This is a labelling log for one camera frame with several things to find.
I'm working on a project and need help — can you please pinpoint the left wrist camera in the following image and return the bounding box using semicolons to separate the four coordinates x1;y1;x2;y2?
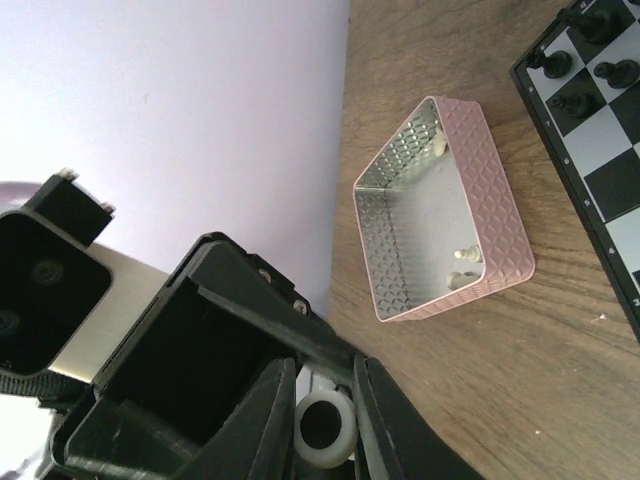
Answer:
1;169;168;381

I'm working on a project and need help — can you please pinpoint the pink tin with pieces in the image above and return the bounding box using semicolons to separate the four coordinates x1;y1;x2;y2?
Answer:
353;96;536;322

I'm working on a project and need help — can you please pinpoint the black chess pieces row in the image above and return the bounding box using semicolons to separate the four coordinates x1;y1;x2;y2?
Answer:
517;1;639;143

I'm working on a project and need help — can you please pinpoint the black grey chess board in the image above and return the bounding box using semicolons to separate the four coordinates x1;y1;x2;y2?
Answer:
510;1;639;331

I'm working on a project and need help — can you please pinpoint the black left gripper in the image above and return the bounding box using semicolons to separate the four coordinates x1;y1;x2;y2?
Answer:
51;233;357;479

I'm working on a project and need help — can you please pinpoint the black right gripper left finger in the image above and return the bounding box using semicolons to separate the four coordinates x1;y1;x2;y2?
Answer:
174;358;297;480

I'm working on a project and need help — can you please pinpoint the white pawn in tin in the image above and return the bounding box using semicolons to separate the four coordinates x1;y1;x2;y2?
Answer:
454;245;483;263

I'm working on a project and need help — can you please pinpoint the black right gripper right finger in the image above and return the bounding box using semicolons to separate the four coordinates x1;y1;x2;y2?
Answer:
353;355;482;480

